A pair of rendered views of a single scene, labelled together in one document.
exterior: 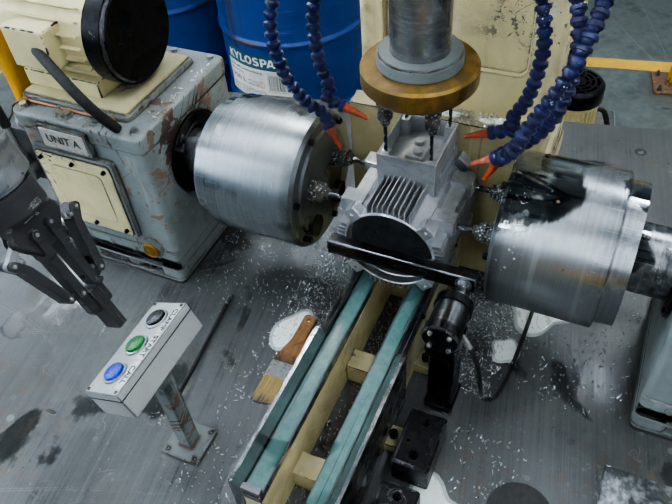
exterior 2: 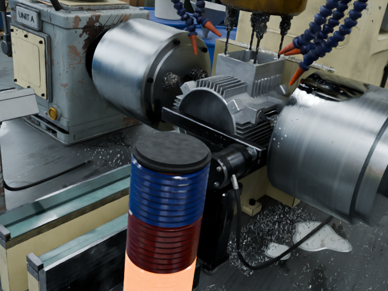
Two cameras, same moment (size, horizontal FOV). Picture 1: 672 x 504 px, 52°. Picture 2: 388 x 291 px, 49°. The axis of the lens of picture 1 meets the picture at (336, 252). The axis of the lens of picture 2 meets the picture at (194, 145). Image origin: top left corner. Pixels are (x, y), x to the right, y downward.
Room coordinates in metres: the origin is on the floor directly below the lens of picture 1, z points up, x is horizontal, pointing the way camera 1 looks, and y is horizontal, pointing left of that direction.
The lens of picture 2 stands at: (-0.03, -0.20, 1.36)
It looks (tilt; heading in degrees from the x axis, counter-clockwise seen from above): 26 degrees down; 9
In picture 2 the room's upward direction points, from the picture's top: 7 degrees clockwise
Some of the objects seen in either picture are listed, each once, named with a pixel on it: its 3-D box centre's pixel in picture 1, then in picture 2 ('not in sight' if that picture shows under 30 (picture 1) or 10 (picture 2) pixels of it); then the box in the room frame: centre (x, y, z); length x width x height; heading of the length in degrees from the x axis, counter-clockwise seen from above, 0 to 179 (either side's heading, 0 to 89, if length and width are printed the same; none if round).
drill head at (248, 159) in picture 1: (252, 163); (139, 68); (1.01, 0.14, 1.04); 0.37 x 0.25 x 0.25; 62
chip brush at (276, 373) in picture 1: (288, 358); not in sight; (0.73, 0.11, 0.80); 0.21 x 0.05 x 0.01; 153
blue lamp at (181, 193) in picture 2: not in sight; (168, 181); (0.25, -0.14, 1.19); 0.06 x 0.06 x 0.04
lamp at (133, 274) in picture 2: not in sight; (159, 270); (0.25, -0.14, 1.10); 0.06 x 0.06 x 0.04
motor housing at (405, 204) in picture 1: (409, 211); (232, 115); (0.86, -0.13, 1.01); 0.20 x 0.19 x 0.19; 152
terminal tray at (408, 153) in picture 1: (417, 155); (249, 72); (0.90, -0.15, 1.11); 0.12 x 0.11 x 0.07; 152
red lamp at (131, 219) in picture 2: not in sight; (163, 228); (0.25, -0.14, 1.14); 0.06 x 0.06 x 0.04
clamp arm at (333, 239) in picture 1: (400, 262); (209, 132); (0.75, -0.10, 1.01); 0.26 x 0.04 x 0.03; 62
